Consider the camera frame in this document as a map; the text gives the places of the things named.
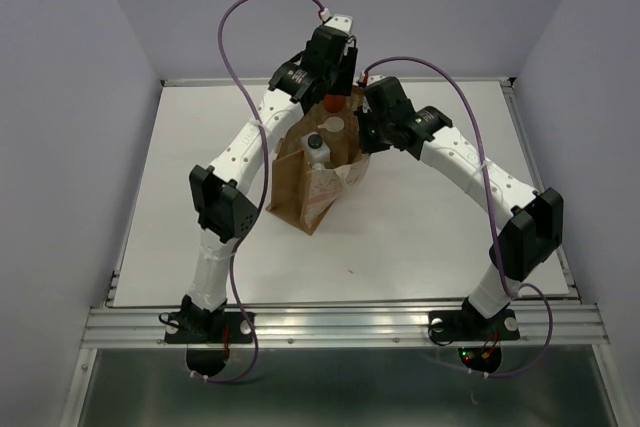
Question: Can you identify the orange bottle blue cap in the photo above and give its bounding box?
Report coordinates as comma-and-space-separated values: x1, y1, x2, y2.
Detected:
323, 94, 346, 113

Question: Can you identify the beige pump bottle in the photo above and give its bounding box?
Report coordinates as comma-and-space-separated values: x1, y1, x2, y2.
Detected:
318, 116, 345, 134

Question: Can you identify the white square bottle black cap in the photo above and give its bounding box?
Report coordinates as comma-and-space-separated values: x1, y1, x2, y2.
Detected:
300, 132, 331, 166

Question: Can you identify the pink printed canvas bag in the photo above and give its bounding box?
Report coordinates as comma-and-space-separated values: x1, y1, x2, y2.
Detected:
267, 86, 369, 235

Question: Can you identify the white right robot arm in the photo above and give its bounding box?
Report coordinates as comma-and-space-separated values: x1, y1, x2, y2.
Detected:
356, 77, 564, 337

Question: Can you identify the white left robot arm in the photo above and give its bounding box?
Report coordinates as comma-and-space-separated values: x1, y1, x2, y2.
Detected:
172, 15, 357, 341

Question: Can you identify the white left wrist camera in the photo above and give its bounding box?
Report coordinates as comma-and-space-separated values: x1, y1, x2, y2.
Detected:
318, 8, 354, 37

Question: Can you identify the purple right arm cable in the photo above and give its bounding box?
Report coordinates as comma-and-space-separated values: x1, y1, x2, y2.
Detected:
358, 56, 554, 380

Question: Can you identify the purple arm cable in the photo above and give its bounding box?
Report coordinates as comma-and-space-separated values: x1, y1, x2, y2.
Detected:
189, 0, 331, 386
358, 56, 554, 380

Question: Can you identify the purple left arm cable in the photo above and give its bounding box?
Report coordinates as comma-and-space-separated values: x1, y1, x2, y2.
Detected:
189, 0, 331, 386

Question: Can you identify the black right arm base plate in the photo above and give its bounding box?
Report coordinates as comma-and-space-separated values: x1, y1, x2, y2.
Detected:
428, 309, 520, 344

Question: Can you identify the aluminium mounting rail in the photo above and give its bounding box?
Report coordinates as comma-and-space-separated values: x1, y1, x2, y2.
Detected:
81, 299, 609, 349

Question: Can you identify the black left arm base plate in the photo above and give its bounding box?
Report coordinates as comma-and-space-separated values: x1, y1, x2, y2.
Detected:
158, 311, 253, 345

